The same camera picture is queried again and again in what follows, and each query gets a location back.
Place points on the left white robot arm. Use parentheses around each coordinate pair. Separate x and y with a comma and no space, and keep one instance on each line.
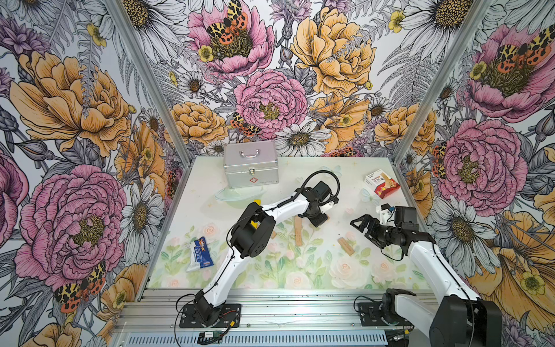
(250,236)

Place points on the red white snack box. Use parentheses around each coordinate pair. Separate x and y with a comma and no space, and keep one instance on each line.
(381,184)

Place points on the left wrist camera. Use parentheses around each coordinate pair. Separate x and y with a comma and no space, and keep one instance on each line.
(324,195)

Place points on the blue card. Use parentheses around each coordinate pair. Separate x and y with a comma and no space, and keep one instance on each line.
(199,255)

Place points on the small green circuit board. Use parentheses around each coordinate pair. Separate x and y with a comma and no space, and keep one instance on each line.
(208,335)

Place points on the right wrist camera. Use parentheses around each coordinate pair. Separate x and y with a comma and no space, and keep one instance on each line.
(399,217)

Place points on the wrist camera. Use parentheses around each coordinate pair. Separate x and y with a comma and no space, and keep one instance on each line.
(324,195)
(399,217)

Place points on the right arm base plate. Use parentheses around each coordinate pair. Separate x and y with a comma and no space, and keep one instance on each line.
(371,315)

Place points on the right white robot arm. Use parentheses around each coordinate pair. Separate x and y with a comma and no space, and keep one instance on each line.
(462,318)

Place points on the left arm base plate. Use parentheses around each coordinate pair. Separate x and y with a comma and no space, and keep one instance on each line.
(222,317)

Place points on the silver metal case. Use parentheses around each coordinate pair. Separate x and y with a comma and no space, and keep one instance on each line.
(251,164)

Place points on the aluminium front rail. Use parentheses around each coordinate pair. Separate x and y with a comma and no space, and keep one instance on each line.
(261,309)

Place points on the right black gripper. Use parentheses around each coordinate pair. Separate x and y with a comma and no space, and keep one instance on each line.
(366,218)

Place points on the wooden block diagonal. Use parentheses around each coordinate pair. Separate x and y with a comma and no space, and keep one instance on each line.
(298,239)

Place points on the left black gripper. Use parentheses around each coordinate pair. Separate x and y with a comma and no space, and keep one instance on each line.
(317,220)

